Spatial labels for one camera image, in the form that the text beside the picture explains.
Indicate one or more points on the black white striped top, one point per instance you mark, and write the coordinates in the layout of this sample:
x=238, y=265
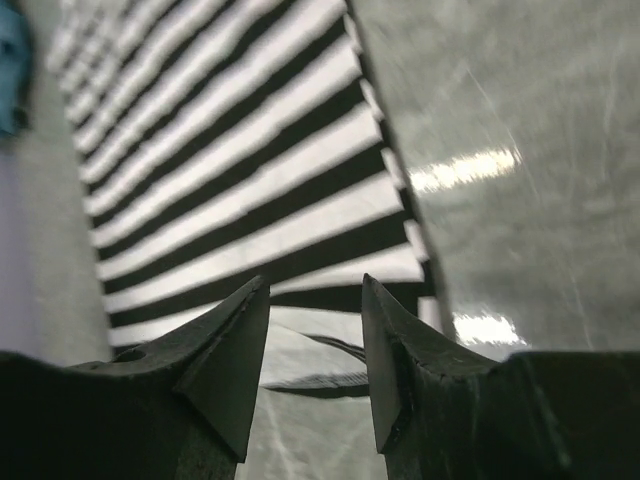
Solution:
x=223, y=140

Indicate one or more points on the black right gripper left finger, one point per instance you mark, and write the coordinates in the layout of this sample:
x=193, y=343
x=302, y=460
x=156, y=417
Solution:
x=178, y=407

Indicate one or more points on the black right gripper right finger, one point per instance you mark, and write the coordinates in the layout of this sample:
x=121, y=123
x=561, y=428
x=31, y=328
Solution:
x=441, y=411

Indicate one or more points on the teal blue tank top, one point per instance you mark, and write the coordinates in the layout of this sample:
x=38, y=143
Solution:
x=16, y=67

